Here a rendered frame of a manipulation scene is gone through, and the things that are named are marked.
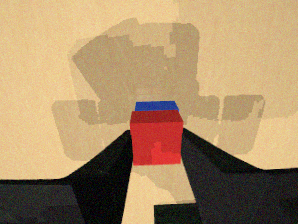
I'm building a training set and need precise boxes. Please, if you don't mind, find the red block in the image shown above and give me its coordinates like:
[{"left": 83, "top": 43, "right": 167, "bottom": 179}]
[{"left": 130, "top": 110, "right": 184, "bottom": 165}]

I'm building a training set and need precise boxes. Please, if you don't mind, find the blue block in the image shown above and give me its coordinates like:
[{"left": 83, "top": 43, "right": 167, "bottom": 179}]
[{"left": 135, "top": 101, "right": 179, "bottom": 112}]

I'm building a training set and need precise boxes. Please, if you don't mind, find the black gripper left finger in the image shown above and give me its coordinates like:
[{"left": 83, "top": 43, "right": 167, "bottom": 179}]
[{"left": 0, "top": 130, "right": 133, "bottom": 224}]

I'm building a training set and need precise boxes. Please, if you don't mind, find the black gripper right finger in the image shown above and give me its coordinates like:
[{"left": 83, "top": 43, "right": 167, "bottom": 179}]
[{"left": 181, "top": 128, "right": 298, "bottom": 224}]

